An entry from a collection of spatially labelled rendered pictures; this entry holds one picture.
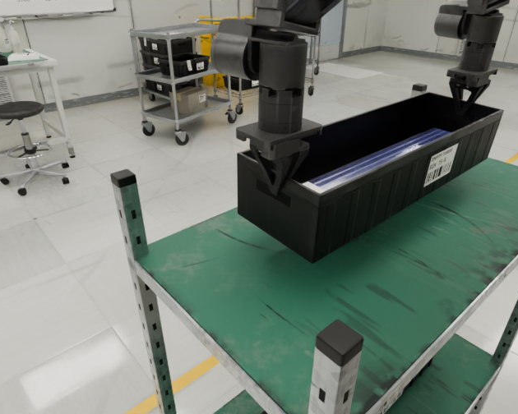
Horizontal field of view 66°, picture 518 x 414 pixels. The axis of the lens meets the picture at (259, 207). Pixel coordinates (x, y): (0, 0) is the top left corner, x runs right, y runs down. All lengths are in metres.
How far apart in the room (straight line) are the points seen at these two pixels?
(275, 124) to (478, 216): 0.52
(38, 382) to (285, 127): 1.58
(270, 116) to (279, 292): 0.26
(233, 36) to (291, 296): 0.37
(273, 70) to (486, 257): 0.49
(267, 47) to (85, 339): 1.66
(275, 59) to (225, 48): 0.08
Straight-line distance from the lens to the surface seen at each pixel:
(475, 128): 0.88
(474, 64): 0.97
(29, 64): 3.54
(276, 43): 0.49
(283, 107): 0.50
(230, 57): 0.53
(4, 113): 3.21
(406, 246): 0.75
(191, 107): 3.97
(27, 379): 1.91
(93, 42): 5.35
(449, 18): 1.00
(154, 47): 4.92
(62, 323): 2.08
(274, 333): 0.56
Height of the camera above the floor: 1.36
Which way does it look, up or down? 30 degrees down
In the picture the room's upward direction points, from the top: straight up
